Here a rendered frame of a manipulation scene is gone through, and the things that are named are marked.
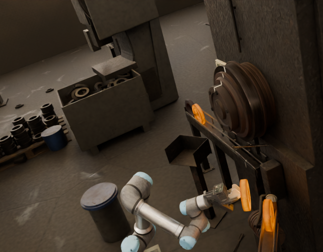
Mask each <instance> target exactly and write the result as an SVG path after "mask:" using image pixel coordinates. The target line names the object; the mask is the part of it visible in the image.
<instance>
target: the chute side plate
mask: <svg viewBox="0 0 323 252"><path fill-rule="evenodd" d="M185 114H186V117H187V120H188V121H189V120H190V122H191V124H192V125H193V126H194V127H196V128H197V129H198V130H199V131H200V132H201V133H203V134H204V135H205V136H206V137H207V138H208V139H210V140H211V141H212V140H213V141H214V143H215V145H216V146H218V147H219V148H220V149H221V150H222V151H223V152H225V153H226V154H227V155H228V156H229V157H230V158H232V159H233V160H234V161H235V162H236V163H237V164H239V165H240V166H241V167H242V168H243V169H244V170H245V171H246V172H247V173H248V174H249V175H250V173H251V174H252V175H253V176H254V177H255V181H258V180H257V175H256V171H255V170H254V169H253V168H252V167H251V166H250V165H249V164H248V163H247V162H246V161H244V160H243V159H242V158H241V157H240V156H239V155H238V154H236V153H235V152H234V151H233V150H231V149H230V148H229V147H228V146H227V145H225V144H224V143H223V142H222V141H220V140H219V139H218V138H217V137H215V136H214V135H213V134H212V133H210V132H209V131H208V130H207V129H206V128H204V127H203V126H202V125H201V124H199V123H198V122H197V121H196V120H194V119H193V118H192V117H191V116H190V115H188V114H187V113H185Z"/></svg>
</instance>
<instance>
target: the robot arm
mask: <svg viewBox="0 0 323 252"><path fill-rule="evenodd" d="M152 185H153V180H152V179H151V177H150V176H149V175H147V174H146V173H144V172H137V173H136V174H135V175H133V177H132V178H131V179H130V181H129V182H128V183H127V184H126V185H125V186H124V187H123V188H122V190H121V192H120V199H121V202H122V204H123V206H124V207H125V209H126V210H127V211H128V212H130V213H131V214H133V215H135V221H136V223H135V224H134V233H133V234H132V235H130V236H128V237H126V238H125V239H124V240H123V241H122V243H121V250H122V252H144V250H145V249H146V247H147V246H148V244H149V243H150V241H151V240H152V238H153V237H154V236H155V234H156V227H155V226H157V227H159V228H160V229H162V230H164V231H165V232H167V233H169V234H170V235H172V236H174V237H175V238H177V239H179V244H180V245H181V246H182V247H183V248H184V249H186V250H191V249H192V248H193V247H194V245H195V244H196V242H197V240H198V238H199V236H200V234H201V233H204V232H206V231H207V230H208V229H209V228H210V223H209V221H208V218H207V217H206V216H205V214H204V212H203V211H202V210H205V209H208V208H210V207H212V206H213V204H214V205H215V206H217V207H219V208H221V209H223V210H225V211H227V212H229V213H232V212H233V208H234V205H233V204H232V203H233V202H235V201H237V200H238V199H239V198H240V197H241V194H240V188H239V187H238V186H237V185H236V184H233V185H232V188H231V189H229V190H227V187H226V186H225V185H224V184H223V183H220V184H217V185H214V187H213V188H212V190H211V191H208V192H207V191H206V190H205V191H203V194H202V195H199V196H196V197H193V198H190V199H187V200H185V201H182V202H181V203H180V205H179V208H180V211H181V213H182V214H183V215H184V216H186V215H189V217H190V218H191V222H190V224H189V226H188V227H186V226H185V225H183V224H181V223H180V222H178V221H176V220H174V219H173V218H171V217H169V216H168V215H166V214H164V213H162V212H161V211H159V210H157V209H155V208H154V207H152V206H150V205H149V204H148V198H149V197H150V187H151V186H152Z"/></svg>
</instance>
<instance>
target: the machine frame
mask: <svg viewBox="0 0 323 252"><path fill-rule="evenodd" d="M203 1H204V5H205V9H206V14H207V18H208V22H209V26H210V31H211V35H212V39H213V43H214V48H215V52H216V56H217V59H218V60H220V61H222V62H225V63H228V62H230V61H235V62H237V63H239V64H241V63H244V62H249V63H251V64H253V65H255V66H256V67H257V68H258V69H259V70H260V72H261V73H262V74H263V76H264V77H265V79H266V81H267V83H268V85H269V87H270V89H271V92H272V94H273V98H274V102H275V107H276V118H275V122H274V124H273V125H271V126H269V127H267V128H266V132H265V134H264V135H263V136H262V137H255V138H254V140H252V141H250V143H251V144H253V145H257V144H267V145H270V146H258V147H250V149H251V151H250V153H251V154H253V155H254V156H255V157H256V158H257V159H258V160H260V161H261V162H262V163H264V162H265V161H264V156H263V155H262V154H261V153H260V151H261V152H263V153H264V154H265V155H266V156H268V158H266V161H269V160H272V159H275V160H276V161H278V162H279V163H280V164H281V167H282V173H283V178H284V184H285V190H286V197H285V198H283V199H281V200H278V201H277V202H276V203H277V209H278V215H279V226H280V227H281V228H282V229H283V231H284V233H285V240H284V242H283V244H284V245H285V246H286V247H287V248H288V250H289V251H290V252H323V0H231V1H232V6H234V7H236V9H234V10H233V11H234V16H235V21H236V26H237V31H238V36H239V37H241V38H242V39H241V40H239V41H240V47H241V52H240V53H239V52H238V45H237V40H236V35H235V30H234V25H233V20H232V15H231V11H230V6H229V1H228V0H203ZM234 162H235V161H234ZM235 166H236V170H237V174H238V178H239V183H240V180H244V179H247V181H248V185H249V191H250V200H251V208H252V209H253V210H254V211H256V210H258V206H257V201H256V197H255V192H254V188H253V184H252V179H251V176H250V175H249V174H248V173H247V172H246V171H245V170H244V169H243V168H242V167H241V166H240V165H239V164H237V163H236V162H235Z"/></svg>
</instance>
